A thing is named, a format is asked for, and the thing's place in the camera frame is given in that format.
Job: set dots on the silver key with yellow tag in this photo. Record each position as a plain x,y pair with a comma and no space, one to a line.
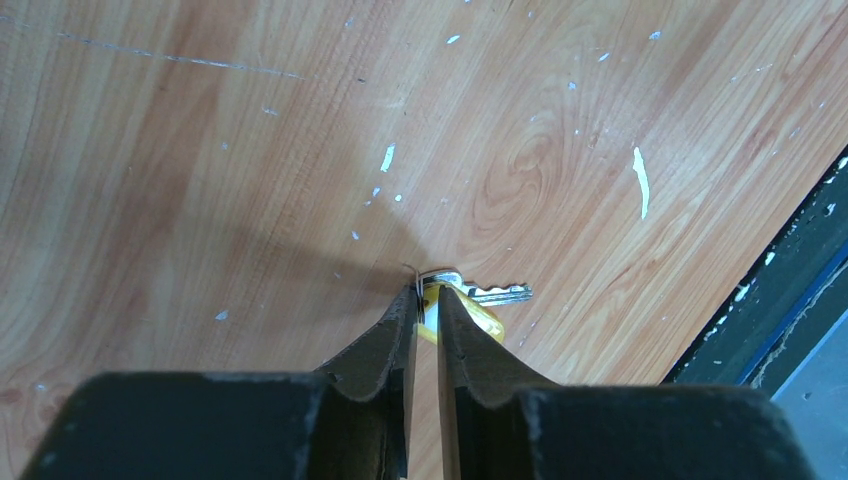
476,300

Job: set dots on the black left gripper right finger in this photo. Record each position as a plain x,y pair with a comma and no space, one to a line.
503,420

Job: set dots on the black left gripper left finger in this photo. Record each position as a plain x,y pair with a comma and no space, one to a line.
347,419

